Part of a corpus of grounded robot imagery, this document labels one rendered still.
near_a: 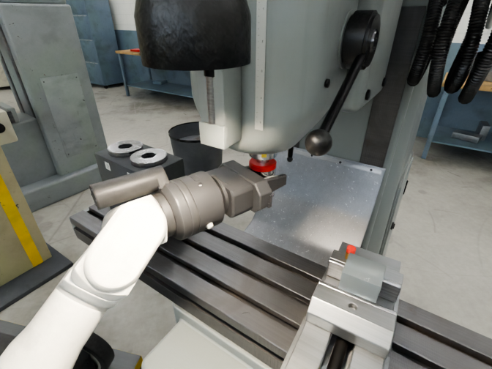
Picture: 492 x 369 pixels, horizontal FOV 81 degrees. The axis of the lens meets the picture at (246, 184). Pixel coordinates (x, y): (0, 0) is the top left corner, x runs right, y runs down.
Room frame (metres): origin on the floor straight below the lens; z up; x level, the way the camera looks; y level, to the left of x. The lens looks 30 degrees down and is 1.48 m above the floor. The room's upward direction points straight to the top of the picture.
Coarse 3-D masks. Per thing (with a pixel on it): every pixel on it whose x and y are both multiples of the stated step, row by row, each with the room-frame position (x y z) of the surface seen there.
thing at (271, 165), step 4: (252, 160) 0.45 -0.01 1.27; (272, 160) 0.45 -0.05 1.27; (252, 164) 0.43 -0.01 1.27; (256, 164) 0.43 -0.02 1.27; (260, 164) 0.43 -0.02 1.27; (264, 164) 0.43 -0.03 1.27; (268, 164) 0.43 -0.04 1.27; (272, 164) 0.43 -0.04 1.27; (252, 168) 0.43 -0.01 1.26; (256, 168) 0.43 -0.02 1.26; (260, 168) 0.42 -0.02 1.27; (264, 168) 0.42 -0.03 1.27; (268, 168) 0.42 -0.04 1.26; (272, 168) 0.43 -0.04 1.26
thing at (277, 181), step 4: (272, 176) 0.43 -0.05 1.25; (276, 176) 0.43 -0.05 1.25; (280, 176) 0.43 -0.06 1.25; (284, 176) 0.43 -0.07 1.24; (268, 180) 0.41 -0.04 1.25; (272, 180) 0.42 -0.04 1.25; (276, 180) 0.42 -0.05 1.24; (280, 180) 0.43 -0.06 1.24; (284, 180) 0.43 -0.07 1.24; (272, 184) 0.42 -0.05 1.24; (276, 184) 0.42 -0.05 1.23; (280, 184) 0.43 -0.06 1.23; (284, 184) 0.44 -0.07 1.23; (272, 188) 0.42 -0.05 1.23; (276, 188) 0.42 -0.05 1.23
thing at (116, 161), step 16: (112, 144) 0.73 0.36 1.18; (128, 144) 0.74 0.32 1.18; (144, 144) 0.76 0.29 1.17; (112, 160) 0.66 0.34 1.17; (128, 160) 0.66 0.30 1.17; (144, 160) 0.63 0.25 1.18; (160, 160) 0.63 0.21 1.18; (176, 160) 0.66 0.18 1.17; (112, 176) 0.66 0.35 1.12; (176, 176) 0.65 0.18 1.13; (112, 208) 0.70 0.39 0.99
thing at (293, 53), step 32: (256, 0) 0.35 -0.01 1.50; (288, 0) 0.34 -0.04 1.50; (320, 0) 0.35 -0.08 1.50; (352, 0) 0.43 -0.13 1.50; (256, 32) 0.35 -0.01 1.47; (288, 32) 0.34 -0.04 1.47; (320, 32) 0.35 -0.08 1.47; (256, 64) 0.35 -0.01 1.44; (288, 64) 0.34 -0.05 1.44; (320, 64) 0.36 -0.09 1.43; (256, 96) 0.35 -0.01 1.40; (288, 96) 0.34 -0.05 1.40; (320, 96) 0.37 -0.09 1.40; (256, 128) 0.35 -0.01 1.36; (288, 128) 0.35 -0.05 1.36
